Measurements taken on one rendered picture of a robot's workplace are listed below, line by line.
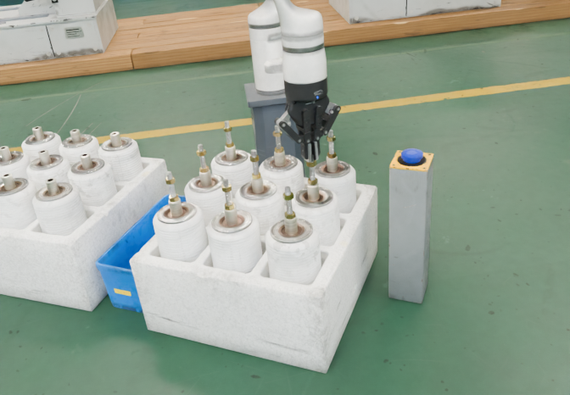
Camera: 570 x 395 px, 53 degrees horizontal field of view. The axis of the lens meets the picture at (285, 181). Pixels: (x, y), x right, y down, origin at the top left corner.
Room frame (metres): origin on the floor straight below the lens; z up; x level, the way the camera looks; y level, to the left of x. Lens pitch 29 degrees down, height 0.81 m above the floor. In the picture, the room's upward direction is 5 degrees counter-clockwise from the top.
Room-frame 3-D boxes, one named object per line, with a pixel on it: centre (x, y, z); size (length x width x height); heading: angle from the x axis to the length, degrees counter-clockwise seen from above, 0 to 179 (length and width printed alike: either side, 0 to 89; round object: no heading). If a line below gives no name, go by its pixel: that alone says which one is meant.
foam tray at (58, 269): (1.22, 0.56, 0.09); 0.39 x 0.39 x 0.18; 68
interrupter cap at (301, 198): (0.94, -0.05, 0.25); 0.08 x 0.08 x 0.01
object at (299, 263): (0.83, 0.00, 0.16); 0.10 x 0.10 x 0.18
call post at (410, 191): (0.94, -0.24, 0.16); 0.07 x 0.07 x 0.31; 65
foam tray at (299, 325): (0.99, 0.06, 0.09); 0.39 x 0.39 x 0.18; 65
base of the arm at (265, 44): (1.44, 0.01, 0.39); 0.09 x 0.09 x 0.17; 5
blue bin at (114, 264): (1.09, 0.31, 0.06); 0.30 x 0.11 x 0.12; 157
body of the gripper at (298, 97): (0.94, -0.05, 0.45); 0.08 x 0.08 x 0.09
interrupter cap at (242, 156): (1.15, 0.11, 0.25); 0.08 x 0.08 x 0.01
